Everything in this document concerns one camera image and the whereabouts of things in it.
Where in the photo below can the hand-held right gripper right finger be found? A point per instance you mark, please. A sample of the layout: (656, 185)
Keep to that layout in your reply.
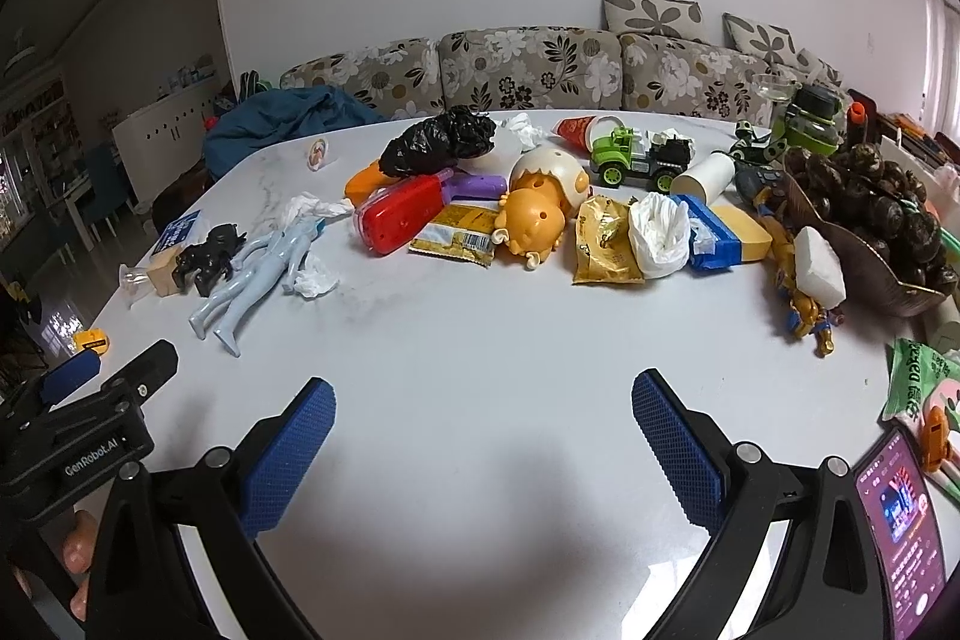
(679, 452)

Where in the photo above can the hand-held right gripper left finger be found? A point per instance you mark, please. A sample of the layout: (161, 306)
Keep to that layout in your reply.
(289, 452)

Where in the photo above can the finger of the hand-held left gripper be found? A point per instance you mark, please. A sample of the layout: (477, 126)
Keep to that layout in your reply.
(71, 375)
(142, 370)

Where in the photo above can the person's left hand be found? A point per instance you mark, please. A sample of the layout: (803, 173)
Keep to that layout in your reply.
(79, 542)

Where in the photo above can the yellow black toy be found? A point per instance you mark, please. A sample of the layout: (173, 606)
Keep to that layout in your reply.
(94, 340)

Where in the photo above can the clear plastic cup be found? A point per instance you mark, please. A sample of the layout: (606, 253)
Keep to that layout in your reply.
(135, 280)

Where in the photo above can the tan block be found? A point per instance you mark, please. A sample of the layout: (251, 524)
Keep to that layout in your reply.
(165, 272)

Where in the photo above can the black dinosaur toy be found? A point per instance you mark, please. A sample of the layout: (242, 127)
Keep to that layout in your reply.
(206, 257)

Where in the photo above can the blue card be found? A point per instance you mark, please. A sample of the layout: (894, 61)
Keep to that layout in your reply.
(176, 233)

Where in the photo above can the light blue toy figure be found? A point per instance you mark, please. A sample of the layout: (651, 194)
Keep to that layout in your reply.
(255, 280)

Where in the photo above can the crumpled white tissue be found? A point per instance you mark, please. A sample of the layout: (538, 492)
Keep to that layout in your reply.
(521, 130)
(315, 206)
(315, 281)

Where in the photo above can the blue chair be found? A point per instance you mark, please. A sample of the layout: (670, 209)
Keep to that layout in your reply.
(101, 190)

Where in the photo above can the gold blue robot toy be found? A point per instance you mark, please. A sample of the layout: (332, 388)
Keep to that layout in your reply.
(802, 299)

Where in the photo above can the yellow blue sponge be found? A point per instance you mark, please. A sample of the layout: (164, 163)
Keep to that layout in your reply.
(731, 239)

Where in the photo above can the white plastic bag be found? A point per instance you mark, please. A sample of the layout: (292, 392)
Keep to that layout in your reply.
(660, 231)

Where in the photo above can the gold foil packet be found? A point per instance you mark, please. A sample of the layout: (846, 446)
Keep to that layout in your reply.
(604, 239)

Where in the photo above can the white sponge block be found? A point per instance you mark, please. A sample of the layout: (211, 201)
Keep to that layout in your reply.
(819, 265)

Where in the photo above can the smartphone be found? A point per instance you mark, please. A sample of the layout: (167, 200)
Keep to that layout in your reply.
(904, 520)

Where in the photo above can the white cabinet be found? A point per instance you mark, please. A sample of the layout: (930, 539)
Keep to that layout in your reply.
(169, 134)

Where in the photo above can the green wet wipes packet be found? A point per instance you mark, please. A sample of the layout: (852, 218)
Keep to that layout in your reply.
(911, 385)

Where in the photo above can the brown bowl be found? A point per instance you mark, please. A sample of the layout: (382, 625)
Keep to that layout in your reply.
(847, 269)

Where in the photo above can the orange whistle toy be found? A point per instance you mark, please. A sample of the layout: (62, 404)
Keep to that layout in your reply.
(937, 437)

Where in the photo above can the red toy phone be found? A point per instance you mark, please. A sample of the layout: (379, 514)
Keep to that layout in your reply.
(397, 212)

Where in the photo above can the orange baby doll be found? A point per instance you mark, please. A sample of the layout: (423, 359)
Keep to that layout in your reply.
(532, 224)

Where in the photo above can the yellow snack packet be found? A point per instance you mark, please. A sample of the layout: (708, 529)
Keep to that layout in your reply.
(457, 235)

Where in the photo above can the small round badge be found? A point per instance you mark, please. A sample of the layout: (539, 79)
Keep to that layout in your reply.
(317, 153)

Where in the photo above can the white paper roll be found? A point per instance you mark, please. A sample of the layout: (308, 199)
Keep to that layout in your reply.
(705, 174)

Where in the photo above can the orange plastic toy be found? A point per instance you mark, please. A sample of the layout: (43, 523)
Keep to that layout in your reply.
(367, 179)

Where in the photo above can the blue cloth on sofa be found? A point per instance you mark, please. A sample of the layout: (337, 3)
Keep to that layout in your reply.
(285, 119)

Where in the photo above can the cardboard tube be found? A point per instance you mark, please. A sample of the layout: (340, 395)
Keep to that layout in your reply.
(946, 329)

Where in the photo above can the green toy truck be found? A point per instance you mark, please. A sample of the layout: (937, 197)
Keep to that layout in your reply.
(615, 153)

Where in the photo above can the green robot car toy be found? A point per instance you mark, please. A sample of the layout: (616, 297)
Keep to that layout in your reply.
(754, 147)

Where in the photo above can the purple plastic toy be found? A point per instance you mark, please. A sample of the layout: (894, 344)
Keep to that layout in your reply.
(472, 186)

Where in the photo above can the black plastic bag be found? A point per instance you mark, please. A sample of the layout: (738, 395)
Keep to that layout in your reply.
(439, 141)

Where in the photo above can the green lidded container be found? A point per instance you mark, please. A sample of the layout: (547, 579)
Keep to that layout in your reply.
(814, 119)

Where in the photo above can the glass bowl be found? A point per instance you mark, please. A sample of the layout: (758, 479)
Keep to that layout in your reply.
(772, 89)

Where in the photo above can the orange black toy blaster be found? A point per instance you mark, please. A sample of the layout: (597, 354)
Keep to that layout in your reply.
(859, 119)

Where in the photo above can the floral cushion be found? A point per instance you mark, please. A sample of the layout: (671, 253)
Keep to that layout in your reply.
(765, 40)
(652, 14)
(817, 66)

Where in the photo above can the floral sofa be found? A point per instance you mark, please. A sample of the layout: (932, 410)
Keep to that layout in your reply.
(525, 70)

